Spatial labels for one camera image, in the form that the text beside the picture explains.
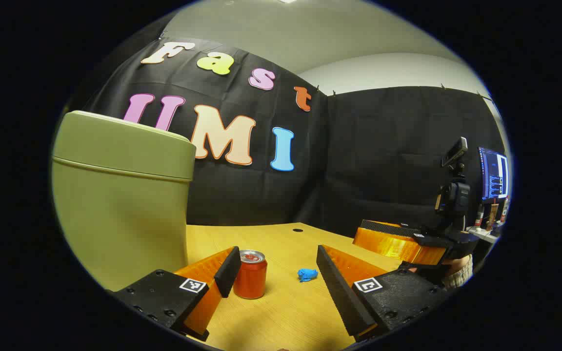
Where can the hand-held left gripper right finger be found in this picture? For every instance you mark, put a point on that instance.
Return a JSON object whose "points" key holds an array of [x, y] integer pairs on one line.
{"points": [[337, 287]]}

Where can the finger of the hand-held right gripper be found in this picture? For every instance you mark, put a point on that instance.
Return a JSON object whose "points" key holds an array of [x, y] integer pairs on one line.
{"points": [[383, 243], [388, 227]]}

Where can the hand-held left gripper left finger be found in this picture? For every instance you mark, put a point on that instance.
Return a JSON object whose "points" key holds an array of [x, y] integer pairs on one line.
{"points": [[227, 273]]}

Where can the red pop can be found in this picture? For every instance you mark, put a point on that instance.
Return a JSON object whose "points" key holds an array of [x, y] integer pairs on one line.
{"points": [[250, 278]]}

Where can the blue paper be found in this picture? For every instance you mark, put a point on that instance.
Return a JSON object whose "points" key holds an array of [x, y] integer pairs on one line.
{"points": [[307, 275]]}

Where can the green desktop garbage bin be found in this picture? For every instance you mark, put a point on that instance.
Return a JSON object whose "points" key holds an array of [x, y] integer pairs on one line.
{"points": [[120, 204]]}

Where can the wooden desktop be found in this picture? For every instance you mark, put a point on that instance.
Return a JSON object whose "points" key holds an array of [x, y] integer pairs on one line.
{"points": [[286, 312]]}

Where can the white side table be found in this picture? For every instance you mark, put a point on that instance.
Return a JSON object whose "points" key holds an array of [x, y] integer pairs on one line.
{"points": [[483, 235]]}

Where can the computer monitor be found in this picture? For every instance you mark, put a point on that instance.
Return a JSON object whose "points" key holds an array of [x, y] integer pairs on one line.
{"points": [[493, 173]]}

